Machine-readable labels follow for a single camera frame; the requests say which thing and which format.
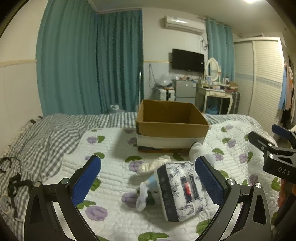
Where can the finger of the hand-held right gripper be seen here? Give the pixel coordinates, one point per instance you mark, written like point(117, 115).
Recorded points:
point(261, 140)
point(281, 131)

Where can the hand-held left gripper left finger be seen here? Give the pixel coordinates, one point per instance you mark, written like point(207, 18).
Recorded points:
point(86, 178)

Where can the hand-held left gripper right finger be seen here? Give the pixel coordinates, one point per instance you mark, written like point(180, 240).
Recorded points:
point(210, 183)

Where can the floral patterned tissue pack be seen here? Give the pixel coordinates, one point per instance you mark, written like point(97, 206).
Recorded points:
point(182, 185)

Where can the white fluffy cloth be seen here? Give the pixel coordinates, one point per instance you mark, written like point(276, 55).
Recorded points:
point(196, 150)

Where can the light blue and white cloth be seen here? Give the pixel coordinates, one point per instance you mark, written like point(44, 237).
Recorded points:
point(144, 192)

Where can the cream lace cloth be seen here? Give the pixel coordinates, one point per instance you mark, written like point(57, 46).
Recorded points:
point(150, 165)

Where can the cardboard box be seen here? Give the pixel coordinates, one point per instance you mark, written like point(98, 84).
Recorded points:
point(171, 131)

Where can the hanging clothes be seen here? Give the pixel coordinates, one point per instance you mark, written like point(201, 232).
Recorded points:
point(286, 92)

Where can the white floral quilt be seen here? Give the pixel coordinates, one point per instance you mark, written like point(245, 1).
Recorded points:
point(111, 148)

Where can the white louvered wardrobe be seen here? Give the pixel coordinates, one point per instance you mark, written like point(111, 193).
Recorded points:
point(259, 88)

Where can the bed with striped floral bedding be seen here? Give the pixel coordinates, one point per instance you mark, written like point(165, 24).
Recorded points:
point(46, 139)

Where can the blue basket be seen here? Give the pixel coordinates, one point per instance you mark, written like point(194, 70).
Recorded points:
point(212, 109)

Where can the white dressing table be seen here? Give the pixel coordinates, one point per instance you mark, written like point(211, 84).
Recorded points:
point(214, 92)

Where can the white oval vanity mirror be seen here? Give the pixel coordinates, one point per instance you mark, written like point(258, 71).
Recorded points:
point(212, 68)

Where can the grey mini fridge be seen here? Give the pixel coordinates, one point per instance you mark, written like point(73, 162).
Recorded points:
point(183, 91)

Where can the white suitcase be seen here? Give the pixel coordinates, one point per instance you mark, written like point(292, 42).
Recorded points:
point(163, 93)

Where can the narrow teal curtain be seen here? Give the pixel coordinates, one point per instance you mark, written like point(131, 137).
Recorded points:
point(219, 41)

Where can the clear plastic bag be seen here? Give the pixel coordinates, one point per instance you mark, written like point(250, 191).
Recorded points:
point(165, 80)

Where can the air conditioner pipe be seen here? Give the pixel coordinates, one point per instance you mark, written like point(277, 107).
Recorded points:
point(203, 44)

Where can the wide teal curtain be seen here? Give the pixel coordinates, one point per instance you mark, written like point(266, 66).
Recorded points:
point(81, 58)

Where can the ceiling light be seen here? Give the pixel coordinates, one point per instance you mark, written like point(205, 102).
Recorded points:
point(252, 1)

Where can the white air conditioner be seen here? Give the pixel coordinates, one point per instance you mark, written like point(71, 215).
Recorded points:
point(182, 24)

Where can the black wall television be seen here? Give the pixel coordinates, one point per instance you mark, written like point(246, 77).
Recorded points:
point(187, 59)

